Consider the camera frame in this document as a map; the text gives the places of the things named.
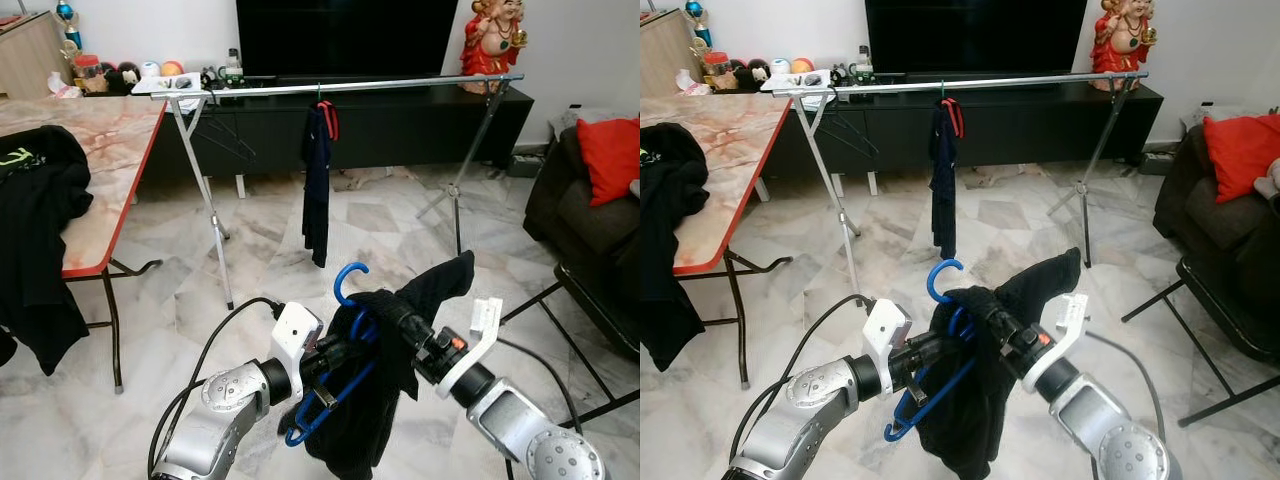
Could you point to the black gadget cluster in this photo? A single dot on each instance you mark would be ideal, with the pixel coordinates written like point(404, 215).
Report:
point(842, 74)
point(212, 77)

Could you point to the marble folding table red edge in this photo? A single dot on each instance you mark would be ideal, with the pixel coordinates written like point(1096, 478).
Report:
point(110, 150)
point(735, 145)

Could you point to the large black television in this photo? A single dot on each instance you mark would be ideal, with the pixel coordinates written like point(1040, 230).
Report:
point(975, 35)
point(340, 35)

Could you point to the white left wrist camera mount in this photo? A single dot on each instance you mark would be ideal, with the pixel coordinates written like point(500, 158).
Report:
point(295, 335)
point(885, 330)

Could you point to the navy blue t-shirt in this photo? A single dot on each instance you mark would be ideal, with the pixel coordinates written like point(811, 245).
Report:
point(318, 190)
point(943, 185)

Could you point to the gold trophy blue ball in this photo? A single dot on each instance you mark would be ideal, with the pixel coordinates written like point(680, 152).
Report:
point(66, 13)
point(695, 11)

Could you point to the black white plush toy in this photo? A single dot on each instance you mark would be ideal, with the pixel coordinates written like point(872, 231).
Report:
point(758, 70)
point(128, 72)

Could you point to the orange ball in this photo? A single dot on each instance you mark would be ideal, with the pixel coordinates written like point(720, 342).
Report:
point(802, 64)
point(172, 67)

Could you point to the red cushion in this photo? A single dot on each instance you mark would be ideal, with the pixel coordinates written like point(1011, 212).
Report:
point(1240, 155)
point(612, 155)

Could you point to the silver clothes drying rack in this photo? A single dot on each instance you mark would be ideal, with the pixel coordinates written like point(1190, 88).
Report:
point(1030, 80)
point(400, 83)

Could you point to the small clear bottle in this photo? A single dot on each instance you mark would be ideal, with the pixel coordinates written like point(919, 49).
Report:
point(863, 62)
point(233, 65)

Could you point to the long black tv cabinet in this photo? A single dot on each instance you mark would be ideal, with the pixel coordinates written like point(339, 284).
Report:
point(400, 125)
point(1030, 122)

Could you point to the black metal frame chair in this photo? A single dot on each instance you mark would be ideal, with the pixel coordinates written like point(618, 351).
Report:
point(1235, 300)
point(600, 300)

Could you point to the dark brown sofa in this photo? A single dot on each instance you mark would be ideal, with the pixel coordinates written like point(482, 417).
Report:
point(580, 220)
point(1200, 220)

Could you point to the black shirt neon green logo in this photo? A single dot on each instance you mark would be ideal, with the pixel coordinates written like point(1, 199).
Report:
point(40, 260)
point(665, 250)

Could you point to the white blue ball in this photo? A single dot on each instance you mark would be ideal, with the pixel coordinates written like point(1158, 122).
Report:
point(780, 66)
point(150, 69)

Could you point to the white lace cloth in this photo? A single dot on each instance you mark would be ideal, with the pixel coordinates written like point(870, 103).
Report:
point(1225, 110)
point(600, 113)

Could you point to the blue plastic hanger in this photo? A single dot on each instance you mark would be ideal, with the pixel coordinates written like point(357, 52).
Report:
point(345, 285)
point(940, 280)

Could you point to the plain black garment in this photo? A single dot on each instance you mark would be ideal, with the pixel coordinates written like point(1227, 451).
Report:
point(380, 420)
point(970, 420)

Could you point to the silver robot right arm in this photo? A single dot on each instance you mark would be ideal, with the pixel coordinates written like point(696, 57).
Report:
point(1110, 420)
point(520, 420)

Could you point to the light wooden cabinet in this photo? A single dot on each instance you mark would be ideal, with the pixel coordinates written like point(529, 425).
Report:
point(660, 55)
point(25, 60)

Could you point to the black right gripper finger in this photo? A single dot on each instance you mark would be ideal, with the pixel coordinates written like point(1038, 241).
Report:
point(408, 320)
point(995, 315)

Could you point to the red lidded jar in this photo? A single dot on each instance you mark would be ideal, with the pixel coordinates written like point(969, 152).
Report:
point(89, 73)
point(718, 70)

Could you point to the red laughing buddha statue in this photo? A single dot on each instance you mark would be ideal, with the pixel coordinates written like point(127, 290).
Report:
point(492, 45)
point(1122, 43)

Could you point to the pink tissue pack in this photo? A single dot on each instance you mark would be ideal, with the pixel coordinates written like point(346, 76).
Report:
point(62, 88)
point(692, 85)

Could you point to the white magazine stack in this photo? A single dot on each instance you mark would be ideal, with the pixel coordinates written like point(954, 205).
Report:
point(170, 85)
point(800, 82)

